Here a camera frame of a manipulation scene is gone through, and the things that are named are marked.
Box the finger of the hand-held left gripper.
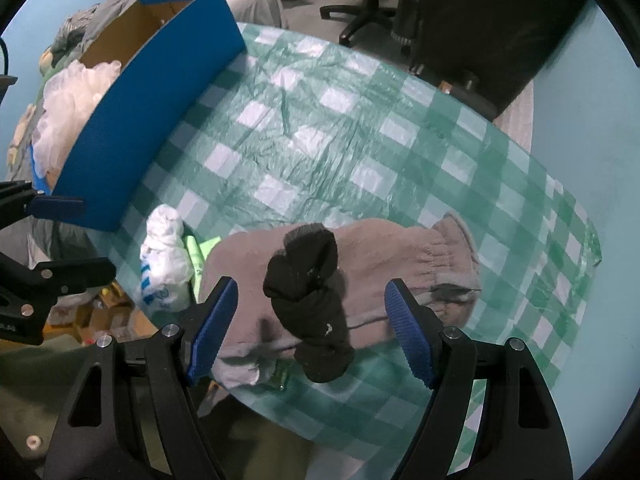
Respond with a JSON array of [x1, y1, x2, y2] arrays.
[[0, 180, 85, 231], [0, 252, 117, 311]]

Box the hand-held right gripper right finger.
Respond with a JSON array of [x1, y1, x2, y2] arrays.
[[384, 278, 573, 480]]

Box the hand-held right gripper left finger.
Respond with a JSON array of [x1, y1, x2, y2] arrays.
[[44, 276, 239, 480]]

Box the light grey soft cloth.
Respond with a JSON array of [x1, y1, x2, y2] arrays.
[[212, 342, 281, 390]]

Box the taupe fleece pants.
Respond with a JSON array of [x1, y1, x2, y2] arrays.
[[199, 211, 483, 391]]

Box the light green cloth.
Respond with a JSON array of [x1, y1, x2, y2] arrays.
[[181, 232, 223, 286]]

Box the green sparkly scouring cloth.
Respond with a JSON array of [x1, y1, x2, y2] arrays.
[[262, 360, 296, 392]]

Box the white blue printed plastic bag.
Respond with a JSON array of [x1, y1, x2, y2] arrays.
[[137, 203, 195, 318]]

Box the black sock bundle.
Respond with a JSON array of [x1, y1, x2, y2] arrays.
[[263, 223, 356, 385]]

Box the blue cardboard box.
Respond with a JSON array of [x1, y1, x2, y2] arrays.
[[30, 0, 247, 233]]

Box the clutter of small boxes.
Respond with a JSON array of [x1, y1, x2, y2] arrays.
[[45, 280, 151, 346]]

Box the printed bed blanket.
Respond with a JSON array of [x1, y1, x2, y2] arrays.
[[5, 45, 56, 191]]

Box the green checked tablecloth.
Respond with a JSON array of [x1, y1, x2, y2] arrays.
[[107, 21, 603, 476]]

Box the beige bed sheet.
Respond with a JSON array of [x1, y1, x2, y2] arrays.
[[200, 0, 288, 31]]

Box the black cabinet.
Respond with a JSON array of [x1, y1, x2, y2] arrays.
[[410, 0, 591, 121]]

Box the grey hanging garment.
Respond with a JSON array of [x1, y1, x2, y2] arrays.
[[392, 0, 426, 56]]

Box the black office chair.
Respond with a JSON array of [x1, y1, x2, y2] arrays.
[[320, 0, 431, 48]]

